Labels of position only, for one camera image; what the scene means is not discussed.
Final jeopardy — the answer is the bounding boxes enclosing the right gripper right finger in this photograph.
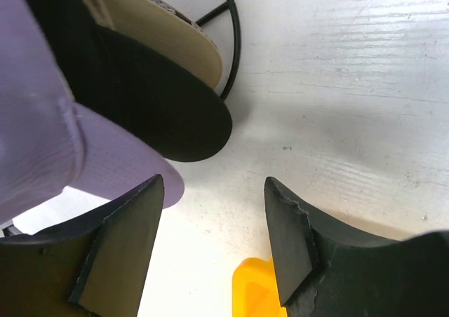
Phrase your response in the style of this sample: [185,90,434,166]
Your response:
[264,177,448,316]

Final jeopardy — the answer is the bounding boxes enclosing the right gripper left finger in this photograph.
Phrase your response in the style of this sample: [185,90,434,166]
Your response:
[1,175,164,316]

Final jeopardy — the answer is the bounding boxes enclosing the purple baseball cap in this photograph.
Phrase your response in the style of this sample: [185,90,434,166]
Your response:
[1,0,185,222]

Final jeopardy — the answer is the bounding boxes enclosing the black baseball cap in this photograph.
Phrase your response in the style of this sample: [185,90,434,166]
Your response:
[27,0,232,162]

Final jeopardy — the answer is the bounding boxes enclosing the beige baseball cap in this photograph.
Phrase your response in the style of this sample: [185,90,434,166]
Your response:
[82,0,222,88]

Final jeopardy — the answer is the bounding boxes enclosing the yellow plastic tray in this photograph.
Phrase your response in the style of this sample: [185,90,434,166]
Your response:
[232,257,287,317]

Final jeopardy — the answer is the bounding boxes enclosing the black wire hat stand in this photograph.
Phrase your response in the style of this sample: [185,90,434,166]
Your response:
[124,0,241,102]

